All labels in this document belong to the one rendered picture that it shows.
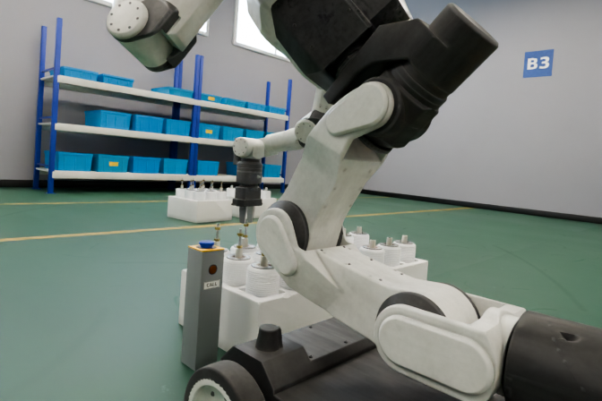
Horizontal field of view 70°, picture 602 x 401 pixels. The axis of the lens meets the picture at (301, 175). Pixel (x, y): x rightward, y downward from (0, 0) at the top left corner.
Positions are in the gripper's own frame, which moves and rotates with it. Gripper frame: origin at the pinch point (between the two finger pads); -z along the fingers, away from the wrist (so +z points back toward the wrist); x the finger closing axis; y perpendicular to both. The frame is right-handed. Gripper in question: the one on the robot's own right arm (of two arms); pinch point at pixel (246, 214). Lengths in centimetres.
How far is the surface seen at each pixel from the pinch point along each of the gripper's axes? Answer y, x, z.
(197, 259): 17.1, 34.5, -7.6
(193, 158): -385, -281, 14
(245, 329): 23.9, 22.2, -27.5
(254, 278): 23.2, 19.0, -14.1
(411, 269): 38, -57, -20
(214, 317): 19.6, 29.7, -23.3
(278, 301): 29.7, 15.9, -19.4
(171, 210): -203, -118, -30
